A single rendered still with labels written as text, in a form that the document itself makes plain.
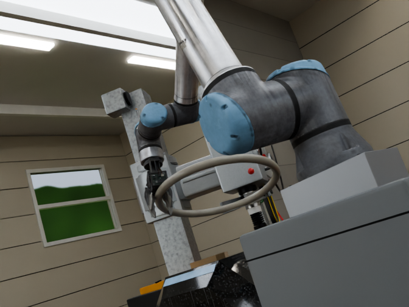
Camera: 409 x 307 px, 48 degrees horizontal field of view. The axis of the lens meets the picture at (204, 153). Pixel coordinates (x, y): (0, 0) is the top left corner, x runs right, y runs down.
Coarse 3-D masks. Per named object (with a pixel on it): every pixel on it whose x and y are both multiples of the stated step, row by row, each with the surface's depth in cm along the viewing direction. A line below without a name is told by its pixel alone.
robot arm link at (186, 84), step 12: (180, 48) 156; (180, 60) 159; (180, 72) 161; (192, 72) 161; (180, 84) 164; (192, 84) 164; (180, 96) 167; (192, 96) 167; (180, 108) 170; (192, 108) 170; (180, 120) 171; (192, 120) 174
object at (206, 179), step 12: (180, 168) 306; (144, 180) 300; (180, 180) 304; (192, 180) 303; (204, 180) 302; (216, 180) 301; (180, 192) 301; (192, 192) 302; (204, 192) 308; (144, 204) 301
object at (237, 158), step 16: (208, 160) 156; (224, 160) 156; (240, 160) 157; (256, 160) 160; (272, 160) 166; (176, 176) 159; (272, 176) 179; (160, 192) 165; (256, 192) 191; (160, 208) 177; (224, 208) 196
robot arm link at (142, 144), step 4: (136, 124) 179; (136, 128) 179; (136, 132) 178; (136, 136) 178; (140, 136) 174; (136, 140) 178; (140, 140) 175; (144, 140) 174; (148, 140) 174; (152, 140) 174; (156, 140) 176; (140, 144) 175; (144, 144) 174; (148, 144) 174; (152, 144) 174; (156, 144) 175; (160, 144) 177; (140, 148) 175; (144, 148) 173
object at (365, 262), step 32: (384, 192) 85; (288, 224) 98; (320, 224) 94; (352, 224) 89; (384, 224) 85; (256, 256) 104; (288, 256) 99; (320, 256) 94; (352, 256) 90; (384, 256) 86; (256, 288) 104; (288, 288) 99; (320, 288) 94; (352, 288) 90; (384, 288) 86
